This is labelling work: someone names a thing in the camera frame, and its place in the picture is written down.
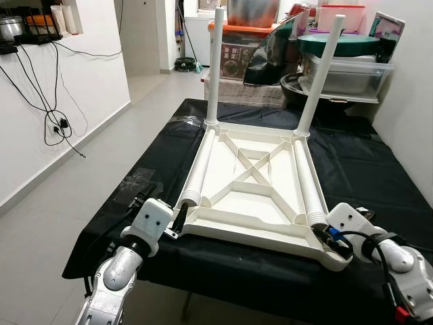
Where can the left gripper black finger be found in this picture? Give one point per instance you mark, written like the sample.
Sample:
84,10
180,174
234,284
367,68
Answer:
181,218
141,198

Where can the red tag on right arm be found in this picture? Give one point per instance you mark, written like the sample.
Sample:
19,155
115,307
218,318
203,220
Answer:
402,314

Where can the white plastic children table top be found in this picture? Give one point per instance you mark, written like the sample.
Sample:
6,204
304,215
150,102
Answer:
250,203

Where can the black tablecloth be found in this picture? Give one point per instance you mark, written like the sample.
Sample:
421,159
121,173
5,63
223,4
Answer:
237,277

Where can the clear tape strip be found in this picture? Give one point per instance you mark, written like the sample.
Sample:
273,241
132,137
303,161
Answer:
189,122

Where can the beige cloth-covered bench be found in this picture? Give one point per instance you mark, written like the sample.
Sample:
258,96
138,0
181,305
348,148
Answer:
237,93

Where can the mop with green head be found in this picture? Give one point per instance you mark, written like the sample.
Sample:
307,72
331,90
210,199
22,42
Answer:
196,69

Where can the black wok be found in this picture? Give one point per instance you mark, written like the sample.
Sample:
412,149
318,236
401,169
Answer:
292,91

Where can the clear storage box orange lid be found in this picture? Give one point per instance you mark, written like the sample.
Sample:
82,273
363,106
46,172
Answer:
230,57

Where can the white cabinet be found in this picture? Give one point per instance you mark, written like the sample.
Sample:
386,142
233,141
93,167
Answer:
197,37

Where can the clear plastic storage box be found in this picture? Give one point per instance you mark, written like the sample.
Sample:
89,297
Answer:
358,78

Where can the black shiny bag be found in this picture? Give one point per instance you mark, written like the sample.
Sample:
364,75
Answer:
270,61

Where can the steel pot on shelf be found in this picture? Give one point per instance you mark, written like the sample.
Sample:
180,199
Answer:
10,28

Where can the colourful printed carton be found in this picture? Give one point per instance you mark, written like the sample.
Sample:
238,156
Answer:
387,30

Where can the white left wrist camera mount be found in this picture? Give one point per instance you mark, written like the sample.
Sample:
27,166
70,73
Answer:
152,218

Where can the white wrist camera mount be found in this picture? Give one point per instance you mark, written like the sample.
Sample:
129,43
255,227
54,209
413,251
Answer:
152,218
352,220

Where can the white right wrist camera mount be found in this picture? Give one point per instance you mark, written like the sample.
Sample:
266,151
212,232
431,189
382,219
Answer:
352,220

